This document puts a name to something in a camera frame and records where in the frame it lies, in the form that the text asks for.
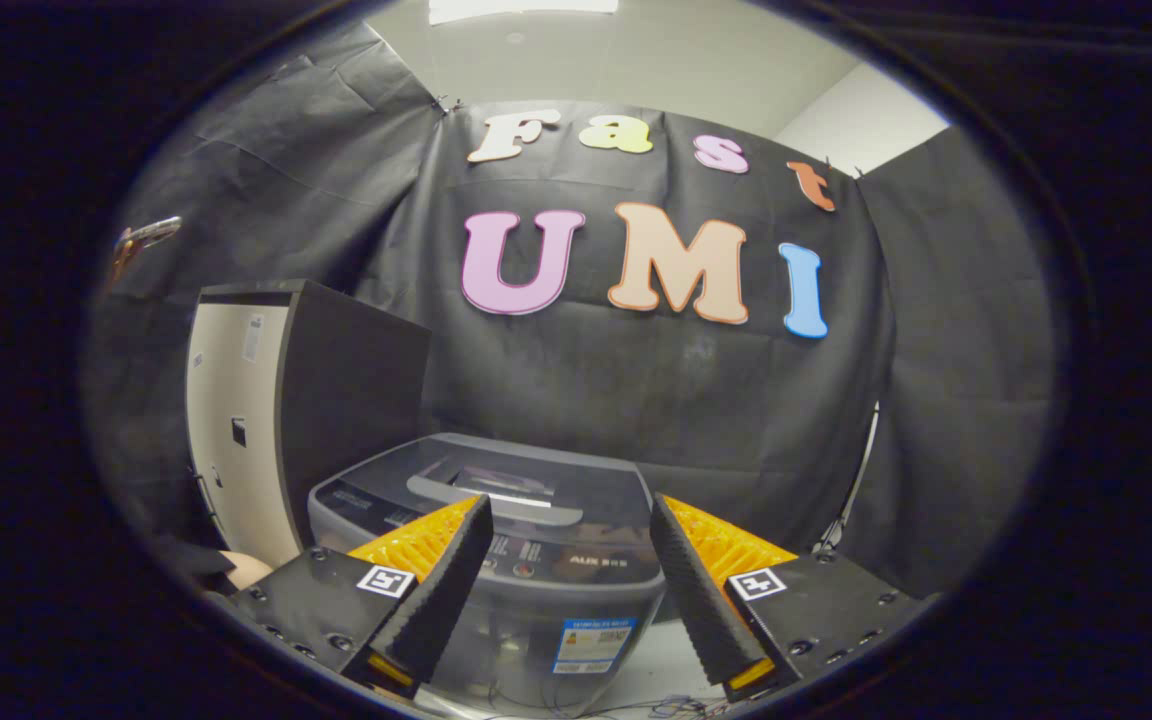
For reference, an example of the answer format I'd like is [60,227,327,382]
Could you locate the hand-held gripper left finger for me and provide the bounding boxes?
[224,493,495,699]

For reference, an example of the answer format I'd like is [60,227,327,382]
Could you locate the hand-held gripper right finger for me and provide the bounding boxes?
[650,493,939,703]

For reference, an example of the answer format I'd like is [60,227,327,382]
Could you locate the grey washing machine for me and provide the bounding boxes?
[308,432,667,716]

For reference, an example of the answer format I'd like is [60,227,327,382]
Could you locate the dark washing machine lid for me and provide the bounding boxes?
[331,432,659,546]

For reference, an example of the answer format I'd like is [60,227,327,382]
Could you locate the black backdrop cloth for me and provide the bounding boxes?
[86,20,1057,601]

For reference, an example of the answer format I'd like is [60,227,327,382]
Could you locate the black light stand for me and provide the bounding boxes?
[811,400,882,556]

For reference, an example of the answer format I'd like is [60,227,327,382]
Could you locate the dark cabinet with beige door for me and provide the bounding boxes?
[184,278,434,571]

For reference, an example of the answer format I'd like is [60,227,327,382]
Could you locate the ceiling light panel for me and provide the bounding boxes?
[428,0,620,26]

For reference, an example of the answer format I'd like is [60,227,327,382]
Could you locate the tangle of thin cables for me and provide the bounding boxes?
[576,690,727,720]

